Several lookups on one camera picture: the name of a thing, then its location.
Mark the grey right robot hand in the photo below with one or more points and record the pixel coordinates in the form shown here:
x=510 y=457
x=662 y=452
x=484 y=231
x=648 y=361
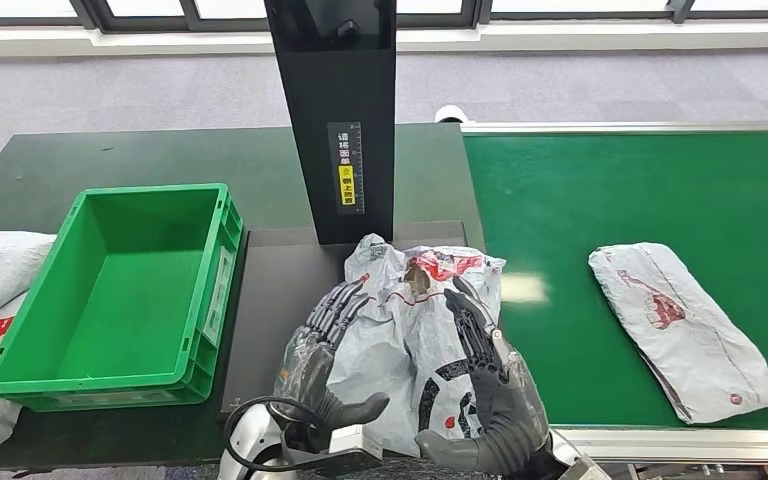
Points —
x=510 y=411

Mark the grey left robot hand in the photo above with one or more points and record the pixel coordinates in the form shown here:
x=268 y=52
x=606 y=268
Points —
x=308 y=371

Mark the grey parcel black stripes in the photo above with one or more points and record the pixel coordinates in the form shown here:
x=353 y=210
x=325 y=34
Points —
x=390 y=331

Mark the long grey parcel dark lining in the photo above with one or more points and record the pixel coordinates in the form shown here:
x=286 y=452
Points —
x=682 y=338

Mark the green conveyor belt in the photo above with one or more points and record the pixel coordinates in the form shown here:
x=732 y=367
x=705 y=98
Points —
x=622 y=192

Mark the black inbound scanner machine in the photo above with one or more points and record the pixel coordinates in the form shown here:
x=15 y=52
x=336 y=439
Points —
x=338 y=99

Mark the white conveyor roller end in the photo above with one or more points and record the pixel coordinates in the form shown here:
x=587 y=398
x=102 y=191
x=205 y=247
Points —
x=450 y=114

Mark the plain white parcel bag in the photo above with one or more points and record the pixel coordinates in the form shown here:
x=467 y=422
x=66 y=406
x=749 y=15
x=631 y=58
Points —
x=0 y=272

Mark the black yellow ruler label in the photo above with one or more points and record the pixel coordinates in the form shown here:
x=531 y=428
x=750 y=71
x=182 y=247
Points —
x=346 y=169

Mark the green plastic crate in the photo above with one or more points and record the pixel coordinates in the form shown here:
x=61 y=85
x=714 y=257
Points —
x=106 y=311

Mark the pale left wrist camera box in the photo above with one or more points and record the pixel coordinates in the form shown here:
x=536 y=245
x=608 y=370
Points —
x=351 y=447

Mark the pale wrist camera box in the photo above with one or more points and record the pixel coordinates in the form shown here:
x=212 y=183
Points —
x=586 y=470
x=351 y=447

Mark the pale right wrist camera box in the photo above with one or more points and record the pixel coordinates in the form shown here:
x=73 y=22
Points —
x=586 y=470

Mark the aluminium conveyor frame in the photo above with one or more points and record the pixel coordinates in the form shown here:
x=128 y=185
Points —
x=689 y=444

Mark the dark window frame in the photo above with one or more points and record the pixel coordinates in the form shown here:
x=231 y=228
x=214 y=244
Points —
x=188 y=10

